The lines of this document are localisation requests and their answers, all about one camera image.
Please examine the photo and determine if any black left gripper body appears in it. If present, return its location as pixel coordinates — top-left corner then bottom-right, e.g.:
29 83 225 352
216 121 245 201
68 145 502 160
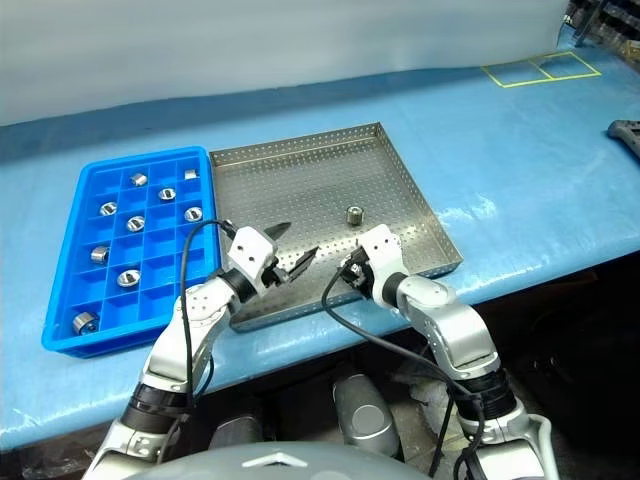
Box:
259 262 295 291

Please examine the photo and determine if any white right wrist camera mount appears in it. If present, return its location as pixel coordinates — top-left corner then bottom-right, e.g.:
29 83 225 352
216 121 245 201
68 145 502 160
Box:
357 223 405 306

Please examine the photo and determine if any dark metal rack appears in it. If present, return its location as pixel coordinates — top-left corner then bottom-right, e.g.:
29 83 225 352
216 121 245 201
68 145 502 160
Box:
564 0 640 56

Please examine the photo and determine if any blue plastic compartment tray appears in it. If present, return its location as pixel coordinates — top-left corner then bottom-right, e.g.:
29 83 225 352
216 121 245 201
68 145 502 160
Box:
39 145 224 361

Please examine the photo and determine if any silver robot torso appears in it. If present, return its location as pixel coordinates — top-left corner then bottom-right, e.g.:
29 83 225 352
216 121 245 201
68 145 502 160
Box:
119 439 436 480

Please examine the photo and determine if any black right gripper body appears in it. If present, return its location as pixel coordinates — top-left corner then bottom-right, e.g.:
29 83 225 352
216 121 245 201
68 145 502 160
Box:
355 259 381 301

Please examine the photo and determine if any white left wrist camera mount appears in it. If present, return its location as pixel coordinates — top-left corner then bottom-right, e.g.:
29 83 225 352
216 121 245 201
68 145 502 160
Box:
225 225 280 300

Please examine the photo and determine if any grey rounded shape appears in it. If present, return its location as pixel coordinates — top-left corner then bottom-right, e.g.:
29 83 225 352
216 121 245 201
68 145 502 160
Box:
331 373 404 456
208 414 264 449

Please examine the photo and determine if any perforated steel tray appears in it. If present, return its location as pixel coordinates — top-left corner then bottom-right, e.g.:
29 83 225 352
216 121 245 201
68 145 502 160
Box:
208 121 465 335

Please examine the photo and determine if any dark grey perforated plastic part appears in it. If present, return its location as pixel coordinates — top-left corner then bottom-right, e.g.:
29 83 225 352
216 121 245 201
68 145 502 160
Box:
607 118 640 164

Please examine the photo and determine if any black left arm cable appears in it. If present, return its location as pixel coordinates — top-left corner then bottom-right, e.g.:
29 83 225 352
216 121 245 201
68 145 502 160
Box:
177 218 236 416

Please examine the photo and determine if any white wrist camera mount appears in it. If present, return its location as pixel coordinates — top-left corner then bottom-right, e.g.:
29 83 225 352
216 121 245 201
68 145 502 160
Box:
357 223 405 306
225 225 280 300

